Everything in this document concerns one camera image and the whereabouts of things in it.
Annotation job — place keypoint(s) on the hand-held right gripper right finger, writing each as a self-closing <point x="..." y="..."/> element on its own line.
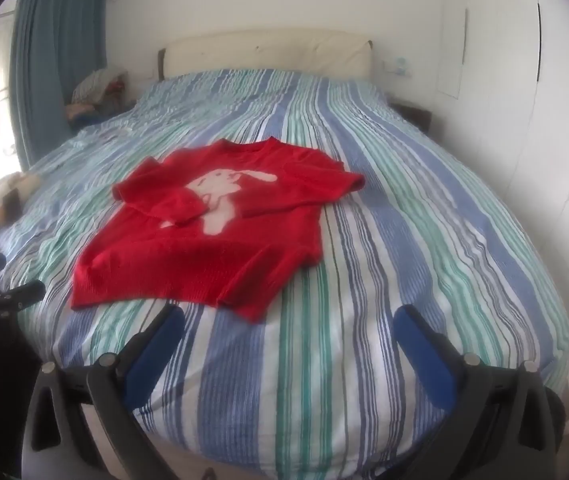
<point x="422" y="355"/>

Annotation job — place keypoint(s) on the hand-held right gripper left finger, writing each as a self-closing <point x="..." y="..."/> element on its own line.
<point x="162" y="355"/>

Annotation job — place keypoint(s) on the red sweater with white print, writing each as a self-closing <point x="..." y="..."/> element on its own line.
<point x="189" y="270"/>

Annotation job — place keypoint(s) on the pile of clothes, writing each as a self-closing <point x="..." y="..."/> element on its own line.
<point x="97" y="87"/>

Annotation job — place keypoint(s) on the beige plush toy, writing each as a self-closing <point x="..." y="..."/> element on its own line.
<point x="14" y="185"/>

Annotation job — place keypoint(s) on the striped bed sheet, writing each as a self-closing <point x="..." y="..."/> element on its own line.
<point x="364" y="260"/>

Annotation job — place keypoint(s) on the blue curtain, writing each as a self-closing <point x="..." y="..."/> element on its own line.
<point x="49" y="60"/>

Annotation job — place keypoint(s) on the dark wooden nightstand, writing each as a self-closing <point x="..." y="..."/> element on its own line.
<point x="414" y="112"/>

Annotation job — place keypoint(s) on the white built-in wardrobe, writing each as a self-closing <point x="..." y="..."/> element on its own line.
<point x="514" y="85"/>

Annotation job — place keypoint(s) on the cream padded headboard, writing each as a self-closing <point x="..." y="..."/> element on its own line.
<point x="264" y="50"/>

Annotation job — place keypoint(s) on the wall socket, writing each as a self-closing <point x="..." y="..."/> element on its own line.
<point x="398" y="66"/>

